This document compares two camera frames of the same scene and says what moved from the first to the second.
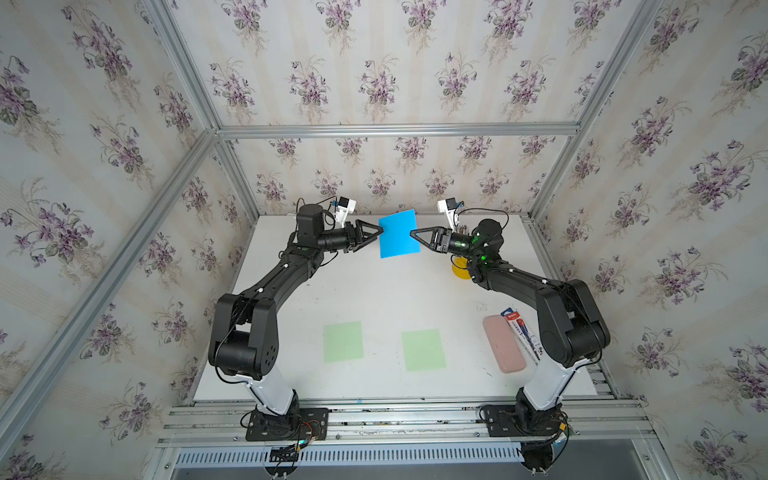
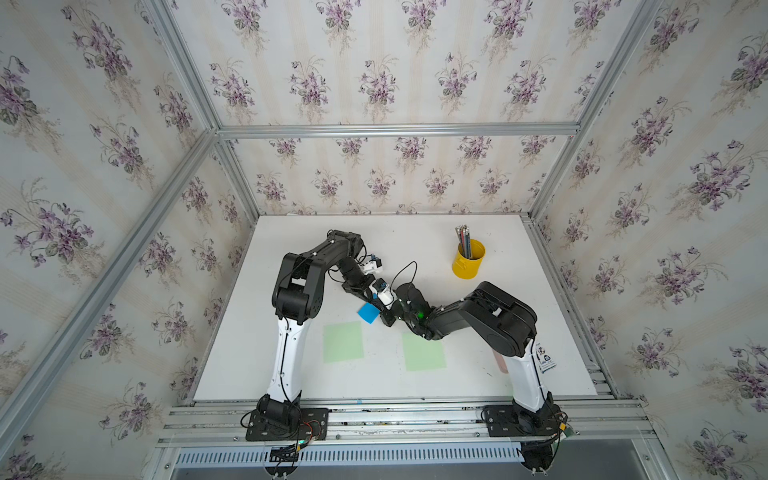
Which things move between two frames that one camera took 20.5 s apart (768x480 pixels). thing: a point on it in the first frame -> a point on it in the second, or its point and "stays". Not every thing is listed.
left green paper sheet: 342,342 stays
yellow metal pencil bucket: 460,266 stays
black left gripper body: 339,240 -> 358,284
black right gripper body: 458,245 -> 394,312
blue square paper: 396,239 -> 369,312
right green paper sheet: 423,350 stays
